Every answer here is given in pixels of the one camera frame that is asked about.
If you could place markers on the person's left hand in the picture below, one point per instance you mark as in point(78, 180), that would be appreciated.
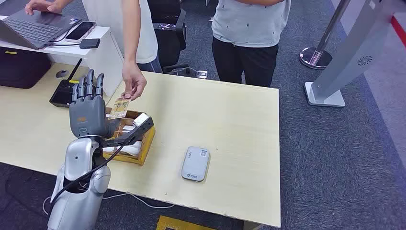
point(133, 81)

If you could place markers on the person's right hand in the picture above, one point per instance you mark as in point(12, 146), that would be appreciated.
point(41, 6)

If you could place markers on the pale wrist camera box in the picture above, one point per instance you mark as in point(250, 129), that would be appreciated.
point(141, 119)

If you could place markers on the black controller with antennas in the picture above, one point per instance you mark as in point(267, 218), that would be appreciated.
point(62, 93)

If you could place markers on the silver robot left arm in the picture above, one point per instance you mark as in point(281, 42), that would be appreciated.
point(76, 158)

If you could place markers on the black case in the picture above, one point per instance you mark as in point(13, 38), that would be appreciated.
point(22, 68)

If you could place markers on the grey laptop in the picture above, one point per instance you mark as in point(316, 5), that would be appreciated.
point(31, 30)

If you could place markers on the brownish ID card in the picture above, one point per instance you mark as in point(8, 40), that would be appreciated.
point(119, 108)

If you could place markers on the divided cardboard box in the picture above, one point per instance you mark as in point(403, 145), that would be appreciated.
point(145, 149)

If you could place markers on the grey card reader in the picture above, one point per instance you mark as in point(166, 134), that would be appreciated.
point(195, 163)

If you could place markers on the white desk riser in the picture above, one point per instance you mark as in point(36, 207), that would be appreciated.
point(101, 60)

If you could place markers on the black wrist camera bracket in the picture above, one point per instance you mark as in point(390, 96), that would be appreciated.
point(136, 133)

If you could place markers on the chrome stanchion post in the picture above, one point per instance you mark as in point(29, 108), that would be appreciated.
point(315, 57)

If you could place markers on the person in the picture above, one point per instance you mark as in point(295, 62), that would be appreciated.
point(104, 19)
point(250, 22)

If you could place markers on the person's left forearm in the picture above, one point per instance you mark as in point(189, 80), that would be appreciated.
point(131, 31)

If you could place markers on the black office chair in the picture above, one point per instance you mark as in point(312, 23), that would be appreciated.
point(168, 41)

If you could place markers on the silver kiosk stand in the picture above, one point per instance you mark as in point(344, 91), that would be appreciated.
point(349, 60)

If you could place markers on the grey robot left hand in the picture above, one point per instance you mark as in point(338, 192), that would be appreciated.
point(87, 116)

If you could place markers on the small black box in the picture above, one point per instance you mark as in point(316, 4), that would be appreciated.
point(89, 43)

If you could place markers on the smartphone with pink case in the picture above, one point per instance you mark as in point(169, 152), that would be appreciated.
point(81, 31)

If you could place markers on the metal floor socket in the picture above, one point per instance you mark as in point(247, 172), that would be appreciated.
point(201, 75)

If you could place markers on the white key card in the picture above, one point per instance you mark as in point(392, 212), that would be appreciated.
point(128, 129)
point(133, 149)
point(109, 149)

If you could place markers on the grey desk grommet cap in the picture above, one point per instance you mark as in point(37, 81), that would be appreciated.
point(62, 74)

